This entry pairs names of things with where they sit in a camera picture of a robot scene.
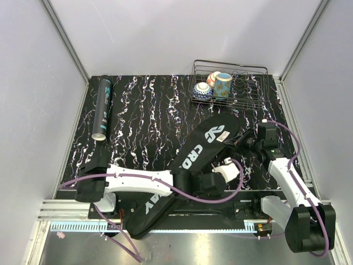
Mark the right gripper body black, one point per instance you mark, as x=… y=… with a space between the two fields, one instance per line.
x=249 y=142

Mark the black Crossway racket bag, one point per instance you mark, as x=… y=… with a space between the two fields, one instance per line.
x=191 y=173

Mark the black shuttlecock tube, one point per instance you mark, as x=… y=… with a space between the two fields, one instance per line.
x=101 y=117

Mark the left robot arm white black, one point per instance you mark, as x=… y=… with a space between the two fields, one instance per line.
x=99 y=181

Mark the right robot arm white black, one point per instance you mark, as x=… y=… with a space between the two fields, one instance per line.
x=308 y=224

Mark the light blue butterfly cup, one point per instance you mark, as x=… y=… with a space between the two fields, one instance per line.
x=222 y=87

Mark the blue white patterned bowl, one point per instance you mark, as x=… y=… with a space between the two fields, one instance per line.
x=202 y=91

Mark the red white patterned cup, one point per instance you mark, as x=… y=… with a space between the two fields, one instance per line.
x=211 y=79

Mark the small pink object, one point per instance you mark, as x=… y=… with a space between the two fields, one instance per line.
x=60 y=235

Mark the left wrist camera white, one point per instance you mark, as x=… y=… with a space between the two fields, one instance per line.
x=228 y=170

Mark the dark wire dish rack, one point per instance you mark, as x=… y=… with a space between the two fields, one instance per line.
x=249 y=87

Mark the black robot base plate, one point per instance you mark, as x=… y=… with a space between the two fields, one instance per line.
x=190 y=216

